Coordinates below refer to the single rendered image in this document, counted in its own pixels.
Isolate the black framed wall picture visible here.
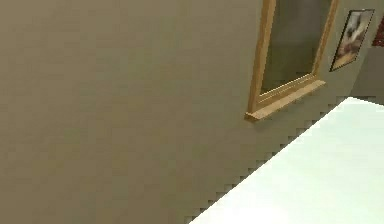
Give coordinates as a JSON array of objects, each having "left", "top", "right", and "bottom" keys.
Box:
[{"left": 329, "top": 8, "right": 376, "bottom": 73}]

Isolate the dark red wall picture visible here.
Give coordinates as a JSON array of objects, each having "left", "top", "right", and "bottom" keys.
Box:
[{"left": 371, "top": 14, "right": 384, "bottom": 48}]

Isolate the wooden framed window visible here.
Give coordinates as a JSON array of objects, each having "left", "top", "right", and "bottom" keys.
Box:
[{"left": 244, "top": 0, "right": 340, "bottom": 122}]

